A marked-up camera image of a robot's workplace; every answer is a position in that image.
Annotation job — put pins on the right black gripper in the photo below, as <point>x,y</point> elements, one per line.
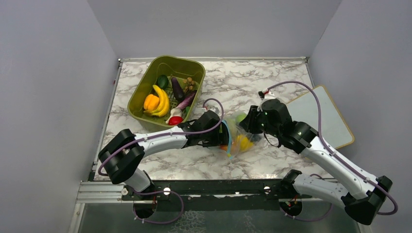
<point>248,123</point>

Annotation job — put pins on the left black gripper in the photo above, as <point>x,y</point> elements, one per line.
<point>220,139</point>

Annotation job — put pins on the orange fake peach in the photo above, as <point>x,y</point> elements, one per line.
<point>224,147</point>

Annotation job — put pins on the green fake lime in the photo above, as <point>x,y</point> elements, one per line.
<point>240,117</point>

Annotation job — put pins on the clear zip top bag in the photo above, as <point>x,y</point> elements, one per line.
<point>235,130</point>

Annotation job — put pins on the red fake tomato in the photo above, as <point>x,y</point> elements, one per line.
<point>175,120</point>

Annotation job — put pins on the dark fake eggplant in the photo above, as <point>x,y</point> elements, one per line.
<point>177,89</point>

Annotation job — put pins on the dark green fake avocado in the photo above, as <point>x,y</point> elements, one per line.
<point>162,81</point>

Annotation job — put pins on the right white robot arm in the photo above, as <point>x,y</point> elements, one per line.
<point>358,192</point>

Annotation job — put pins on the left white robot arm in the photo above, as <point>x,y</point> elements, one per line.
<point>122,154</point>

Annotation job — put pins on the white red fake radish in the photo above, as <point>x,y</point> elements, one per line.
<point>175,112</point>

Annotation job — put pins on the purple fake eggplant in bin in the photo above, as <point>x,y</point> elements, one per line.
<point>187,101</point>

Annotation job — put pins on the brown fake nut cluster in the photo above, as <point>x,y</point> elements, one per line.
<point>189,84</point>

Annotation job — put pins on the yellow fake banana bunch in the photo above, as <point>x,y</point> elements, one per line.
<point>164,104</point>

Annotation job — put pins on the orange fake bell pepper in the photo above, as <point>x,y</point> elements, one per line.
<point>151,102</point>

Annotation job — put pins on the white board with yellow rim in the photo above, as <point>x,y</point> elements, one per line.
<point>334,129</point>

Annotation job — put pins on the olive green plastic bin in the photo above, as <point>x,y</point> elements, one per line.
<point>167,91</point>

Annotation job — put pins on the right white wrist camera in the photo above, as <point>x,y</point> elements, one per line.
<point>266,95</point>

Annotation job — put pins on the black mounting rail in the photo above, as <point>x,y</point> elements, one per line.
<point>211,195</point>

